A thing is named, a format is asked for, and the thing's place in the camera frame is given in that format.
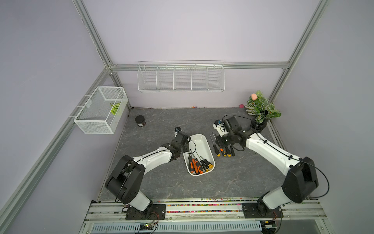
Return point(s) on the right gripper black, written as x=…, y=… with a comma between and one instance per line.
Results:
x=219, y=139

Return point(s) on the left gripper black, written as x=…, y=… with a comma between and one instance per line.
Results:
x=186, y=148

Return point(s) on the black grey handle screwdriver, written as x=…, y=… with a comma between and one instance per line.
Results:
x=232, y=150

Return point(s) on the white plastic storage box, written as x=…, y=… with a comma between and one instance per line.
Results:
x=198, y=159

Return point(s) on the small orange black screwdriver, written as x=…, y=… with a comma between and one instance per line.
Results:
x=218, y=143

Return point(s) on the black handle long screwdriver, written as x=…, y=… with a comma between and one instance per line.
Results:
x=228, y=151

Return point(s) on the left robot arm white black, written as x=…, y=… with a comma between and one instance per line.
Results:
x=126, y=178

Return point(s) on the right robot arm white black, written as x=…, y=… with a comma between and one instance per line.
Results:
x=300, y=173

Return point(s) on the orange black large screwdriver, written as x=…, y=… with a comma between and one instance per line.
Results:
x=191, y=165

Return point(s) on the artificial green potted plant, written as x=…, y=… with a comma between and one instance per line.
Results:
x=262, y=109

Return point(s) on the small black jar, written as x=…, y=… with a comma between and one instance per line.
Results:
x=140, y=120

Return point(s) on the green object in basket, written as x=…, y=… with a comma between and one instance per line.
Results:
x=115, y=107

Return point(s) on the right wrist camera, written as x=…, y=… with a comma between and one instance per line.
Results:
x=220, y=128

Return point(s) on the long white wire wall basket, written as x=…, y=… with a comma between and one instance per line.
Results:
x=181, y=80

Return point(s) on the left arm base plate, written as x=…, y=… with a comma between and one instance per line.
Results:
x=153, y=212

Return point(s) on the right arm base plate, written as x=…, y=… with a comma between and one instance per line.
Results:
x=258, y=210

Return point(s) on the white perforated cable duct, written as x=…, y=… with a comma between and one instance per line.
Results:
x=178, y=227

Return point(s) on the white wire cube basket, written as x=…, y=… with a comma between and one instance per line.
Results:
x=95, y=117

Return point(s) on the aluminium frame rail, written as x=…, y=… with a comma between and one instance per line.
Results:
x=200, y=64

